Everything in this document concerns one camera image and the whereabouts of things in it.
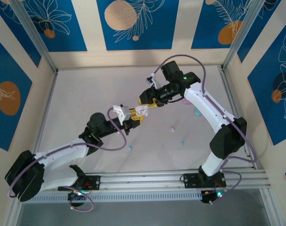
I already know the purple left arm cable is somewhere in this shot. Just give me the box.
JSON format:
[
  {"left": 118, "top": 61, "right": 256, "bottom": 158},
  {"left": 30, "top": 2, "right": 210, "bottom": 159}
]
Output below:
[{"left": 8, "top": 107, "right": 127, "bottom": 212}]

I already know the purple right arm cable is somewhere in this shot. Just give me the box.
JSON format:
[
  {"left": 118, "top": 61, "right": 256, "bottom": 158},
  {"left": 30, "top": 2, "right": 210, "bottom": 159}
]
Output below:
[{"left": 153, "top": 54, "right": 258, "bottom": 204}]

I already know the grey slotted cable duct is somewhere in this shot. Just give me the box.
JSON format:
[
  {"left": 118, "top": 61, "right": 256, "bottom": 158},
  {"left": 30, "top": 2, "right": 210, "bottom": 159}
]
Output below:
[{"left": 31, "top": 190, "right": 204, "bottom": 203}]

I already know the aluminium frame post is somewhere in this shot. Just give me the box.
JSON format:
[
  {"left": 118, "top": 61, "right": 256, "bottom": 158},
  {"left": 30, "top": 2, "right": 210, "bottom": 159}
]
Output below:
[
  {"left": 10, "top": 0, "right": 59, "bottom": 74},
  {"left": 220, "top": 0, "right": 268, "bottom": 71}
]

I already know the white earbud charging case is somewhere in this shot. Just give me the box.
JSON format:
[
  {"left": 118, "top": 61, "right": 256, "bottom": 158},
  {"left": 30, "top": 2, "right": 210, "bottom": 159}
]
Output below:
[{"left": 134, "top": 105, "right": 150, "bottom": 116}]

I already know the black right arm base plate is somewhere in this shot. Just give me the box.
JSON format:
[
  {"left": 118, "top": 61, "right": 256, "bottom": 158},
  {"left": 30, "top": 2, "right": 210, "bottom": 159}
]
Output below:
[{"left": 180, "top": 172, "right": 228, "bottom": 189}]

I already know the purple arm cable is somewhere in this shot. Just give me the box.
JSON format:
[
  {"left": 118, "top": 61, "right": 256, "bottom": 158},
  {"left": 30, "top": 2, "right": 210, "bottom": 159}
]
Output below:
[
  {"left": 8, "top": 107, "right": 127, "bottom": 212},
  {"left": 153, "top": 54, "right": 258, "bottom": 204}
]

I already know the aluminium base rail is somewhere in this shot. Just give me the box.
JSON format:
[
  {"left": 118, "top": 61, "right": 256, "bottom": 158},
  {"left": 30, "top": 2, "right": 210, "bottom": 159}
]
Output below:
[{"left": 85, "top": 167, "right": 268, "bottom": 190}]

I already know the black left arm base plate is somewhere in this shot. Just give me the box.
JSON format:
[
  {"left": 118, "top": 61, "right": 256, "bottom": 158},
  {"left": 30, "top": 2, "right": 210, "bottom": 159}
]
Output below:
[{"left": 76, "top": 174, "right": 102, "bottom": 192}]

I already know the aluminium side rail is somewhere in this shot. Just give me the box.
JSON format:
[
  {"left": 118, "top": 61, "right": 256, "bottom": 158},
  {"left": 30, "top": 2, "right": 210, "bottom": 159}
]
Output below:
[
  {"left": 218, "top": 65, "right": 275, "bottom": 226},
  {"left": 5, "top": 70, "right": 59, "bottom": 226}
]

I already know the black controller box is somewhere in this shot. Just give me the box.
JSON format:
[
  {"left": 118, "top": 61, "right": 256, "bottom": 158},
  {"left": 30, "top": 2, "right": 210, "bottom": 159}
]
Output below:
[
  {"left": 67, "top": 190, "right": 88, "bottom": 208},
  {"left": 200, "top": 188, "right": 226, "bottom": 206}
]

